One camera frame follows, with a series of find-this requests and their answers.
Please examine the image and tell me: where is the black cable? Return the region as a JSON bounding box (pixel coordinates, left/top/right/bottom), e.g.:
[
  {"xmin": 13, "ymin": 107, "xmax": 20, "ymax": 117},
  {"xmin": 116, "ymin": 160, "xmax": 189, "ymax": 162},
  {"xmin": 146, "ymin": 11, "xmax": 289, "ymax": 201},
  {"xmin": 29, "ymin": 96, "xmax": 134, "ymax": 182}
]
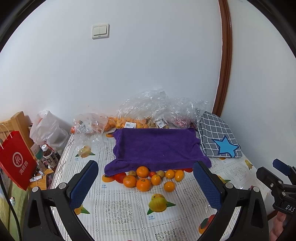
[{"xmin": 0, "ymin": 174, "xmax": 23, "ymax": 241}]

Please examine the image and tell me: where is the clear bag of oranges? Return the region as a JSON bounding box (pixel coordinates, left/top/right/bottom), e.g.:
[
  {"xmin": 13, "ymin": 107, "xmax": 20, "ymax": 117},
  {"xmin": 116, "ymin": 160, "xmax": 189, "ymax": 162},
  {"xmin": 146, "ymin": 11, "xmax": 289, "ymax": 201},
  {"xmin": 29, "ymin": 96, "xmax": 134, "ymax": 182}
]
[{"xmin": 104, "ymin": 89, "xmax": 169, "ymax": 131}]

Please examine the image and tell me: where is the small green-brown kiwi fruit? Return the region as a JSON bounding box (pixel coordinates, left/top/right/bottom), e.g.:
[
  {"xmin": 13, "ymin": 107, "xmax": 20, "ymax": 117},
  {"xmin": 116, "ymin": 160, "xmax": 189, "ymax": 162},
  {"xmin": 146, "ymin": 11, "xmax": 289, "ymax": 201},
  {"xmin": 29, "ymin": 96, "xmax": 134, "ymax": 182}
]
[{"xmin": 128, "ymin": 170, "xmax": 137, "ymax": 177}]

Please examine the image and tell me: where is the small clear plastic bag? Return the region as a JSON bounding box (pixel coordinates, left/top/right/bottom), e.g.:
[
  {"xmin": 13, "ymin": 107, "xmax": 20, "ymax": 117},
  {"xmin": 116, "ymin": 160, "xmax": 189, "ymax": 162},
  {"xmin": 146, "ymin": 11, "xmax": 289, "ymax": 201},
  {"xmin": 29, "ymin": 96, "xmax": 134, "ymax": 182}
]
[{"xmin": 73, "ymin": 113, "xmax": 108, "ymax": 149}]

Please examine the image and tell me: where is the fruit print tablecloth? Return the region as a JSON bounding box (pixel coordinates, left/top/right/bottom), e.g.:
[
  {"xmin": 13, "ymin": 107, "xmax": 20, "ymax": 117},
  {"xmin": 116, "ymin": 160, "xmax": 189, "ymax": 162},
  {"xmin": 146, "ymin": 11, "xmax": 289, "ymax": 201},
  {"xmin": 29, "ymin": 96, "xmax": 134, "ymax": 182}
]
[{"xmin": 49, "ymin": 129, "xmax": 273, "ymax": 241}]

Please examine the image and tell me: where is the small orange kumquat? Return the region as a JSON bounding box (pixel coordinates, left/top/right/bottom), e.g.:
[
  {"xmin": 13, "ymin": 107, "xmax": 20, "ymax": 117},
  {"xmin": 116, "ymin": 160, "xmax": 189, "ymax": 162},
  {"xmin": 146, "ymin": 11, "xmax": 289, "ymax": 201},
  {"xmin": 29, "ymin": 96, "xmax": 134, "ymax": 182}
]
[
  {"xmin": 165, "ymin": 169, "xmax": 175, "ymax": 180},
  {"xmin": 151, "ymin": 174, "xmax": 162, "ymax": 186},
  {"xmin": 174, "ymin": 170, "xmax": 184, "ymax": 182},
  {"xmin": 164, "ymin": 181, "xmax": 175, "ymax": 192}
]

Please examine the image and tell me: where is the brown wooden door frame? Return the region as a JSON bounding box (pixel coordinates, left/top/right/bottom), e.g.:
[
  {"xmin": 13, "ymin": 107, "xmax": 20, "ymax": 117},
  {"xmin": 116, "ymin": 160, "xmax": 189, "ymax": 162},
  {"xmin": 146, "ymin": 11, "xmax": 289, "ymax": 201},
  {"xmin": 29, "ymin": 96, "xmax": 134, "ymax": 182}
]
[{"xmin": 212, "ymin": 0, "xmax": 233, "ymax": 116}]

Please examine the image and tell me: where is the dark drink bottle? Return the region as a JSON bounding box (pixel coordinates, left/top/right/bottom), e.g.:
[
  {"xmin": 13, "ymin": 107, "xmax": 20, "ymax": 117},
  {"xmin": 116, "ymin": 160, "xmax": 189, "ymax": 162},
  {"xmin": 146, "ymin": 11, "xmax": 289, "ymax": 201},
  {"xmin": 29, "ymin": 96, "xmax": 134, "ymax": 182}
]
[{"xmin": 41, "ymin": 144, "xmax": 59, "ymax": 171}]

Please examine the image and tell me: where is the large orange mandarin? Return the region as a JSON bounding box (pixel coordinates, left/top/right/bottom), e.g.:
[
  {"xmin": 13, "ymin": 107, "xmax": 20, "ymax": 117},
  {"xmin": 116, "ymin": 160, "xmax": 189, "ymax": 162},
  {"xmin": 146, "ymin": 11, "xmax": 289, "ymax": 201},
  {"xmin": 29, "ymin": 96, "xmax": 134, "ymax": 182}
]
[{"xmin": 123, "ymin": 175, "xmax": 137, "ymax": 188}]

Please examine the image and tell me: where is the red paper gift bag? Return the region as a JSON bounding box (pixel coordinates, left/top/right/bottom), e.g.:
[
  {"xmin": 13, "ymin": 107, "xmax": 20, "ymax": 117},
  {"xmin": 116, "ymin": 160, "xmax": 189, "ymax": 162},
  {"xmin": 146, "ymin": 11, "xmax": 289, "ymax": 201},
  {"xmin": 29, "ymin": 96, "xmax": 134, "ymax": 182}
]
[{"xmin": 1, "ymin": 131, "xmax": 37, "ymax": 190}]

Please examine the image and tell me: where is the white wall light switch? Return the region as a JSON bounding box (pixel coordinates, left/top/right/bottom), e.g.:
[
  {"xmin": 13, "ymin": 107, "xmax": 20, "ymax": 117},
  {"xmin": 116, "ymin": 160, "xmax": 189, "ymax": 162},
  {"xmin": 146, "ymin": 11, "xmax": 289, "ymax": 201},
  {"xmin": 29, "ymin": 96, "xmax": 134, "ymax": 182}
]
[{"xmin": 91, "ymin": 23, "xmax": 109, "ymax": 40}]

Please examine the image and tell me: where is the grey checked cloth blue star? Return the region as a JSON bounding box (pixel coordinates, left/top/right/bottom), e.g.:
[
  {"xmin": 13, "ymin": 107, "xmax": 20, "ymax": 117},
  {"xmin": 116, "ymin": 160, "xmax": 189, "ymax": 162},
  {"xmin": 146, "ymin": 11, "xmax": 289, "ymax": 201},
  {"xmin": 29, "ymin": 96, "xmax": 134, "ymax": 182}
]
[{"xmin": 198, "ymin": 111, "xmax": 242, "ymax": 158}]

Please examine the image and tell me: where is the person's right hand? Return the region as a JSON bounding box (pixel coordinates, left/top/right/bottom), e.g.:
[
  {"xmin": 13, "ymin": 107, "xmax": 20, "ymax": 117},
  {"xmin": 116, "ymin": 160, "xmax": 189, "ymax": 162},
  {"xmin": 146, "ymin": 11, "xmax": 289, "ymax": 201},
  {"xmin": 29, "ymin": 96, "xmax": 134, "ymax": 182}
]
[{"xmin": 269, "ymin": 212, "xmax": 287, "ymax": 241}]

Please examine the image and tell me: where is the wooden chair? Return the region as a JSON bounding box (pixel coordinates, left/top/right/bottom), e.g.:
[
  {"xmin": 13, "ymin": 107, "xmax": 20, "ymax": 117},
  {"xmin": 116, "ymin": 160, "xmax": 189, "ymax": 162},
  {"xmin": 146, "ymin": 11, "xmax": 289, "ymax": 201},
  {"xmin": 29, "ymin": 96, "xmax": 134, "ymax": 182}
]
[{"xmin": 1, "ymin": 111, "xmax": 34, "ymax": 149}]

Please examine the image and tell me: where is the orange with green stem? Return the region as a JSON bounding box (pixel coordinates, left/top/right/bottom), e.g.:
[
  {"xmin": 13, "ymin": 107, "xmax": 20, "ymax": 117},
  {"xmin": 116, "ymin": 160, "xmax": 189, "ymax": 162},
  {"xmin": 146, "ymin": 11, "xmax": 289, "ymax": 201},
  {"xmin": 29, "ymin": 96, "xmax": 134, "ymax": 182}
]
[{"xmin": 136, "ymin": 178, "xmax": 152, "ymax": 192}]

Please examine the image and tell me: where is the white plastic bag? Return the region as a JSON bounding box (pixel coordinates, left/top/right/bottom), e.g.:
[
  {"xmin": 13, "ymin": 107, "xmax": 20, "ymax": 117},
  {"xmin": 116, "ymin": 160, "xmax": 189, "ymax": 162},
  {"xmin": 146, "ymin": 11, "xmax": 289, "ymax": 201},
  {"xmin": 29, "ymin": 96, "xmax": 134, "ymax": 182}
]
[{"xmin": 30, "ymin": 110, "xmax": 70, "ymax": 155}]

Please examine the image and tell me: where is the small yellow-green fruit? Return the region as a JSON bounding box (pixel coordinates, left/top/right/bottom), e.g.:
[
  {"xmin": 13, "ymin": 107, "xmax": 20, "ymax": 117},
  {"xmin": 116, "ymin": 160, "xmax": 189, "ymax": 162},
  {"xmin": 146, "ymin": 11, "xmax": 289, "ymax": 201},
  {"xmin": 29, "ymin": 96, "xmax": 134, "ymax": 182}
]
[{"xmin": 157, "ymin": 170, "xmax": 165, "ymax": 178}]

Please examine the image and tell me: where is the purple towel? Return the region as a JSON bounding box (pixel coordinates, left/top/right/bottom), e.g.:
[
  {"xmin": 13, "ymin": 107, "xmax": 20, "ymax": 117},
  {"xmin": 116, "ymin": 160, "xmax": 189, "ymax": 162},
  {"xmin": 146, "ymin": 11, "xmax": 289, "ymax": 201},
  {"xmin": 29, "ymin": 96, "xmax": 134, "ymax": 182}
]
[{"xmin": 104, "ymin": 128, "xmax": 212, "ymax": 176}]

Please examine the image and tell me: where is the clear crinkled plastic bag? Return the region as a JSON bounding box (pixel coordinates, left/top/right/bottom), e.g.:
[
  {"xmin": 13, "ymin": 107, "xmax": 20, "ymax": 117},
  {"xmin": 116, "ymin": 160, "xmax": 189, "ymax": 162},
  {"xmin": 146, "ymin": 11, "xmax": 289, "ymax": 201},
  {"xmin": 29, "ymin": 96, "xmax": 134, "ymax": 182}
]
[{"xmin": 163, "ymin": 97, "xmax": 208, "ymax": 129}]

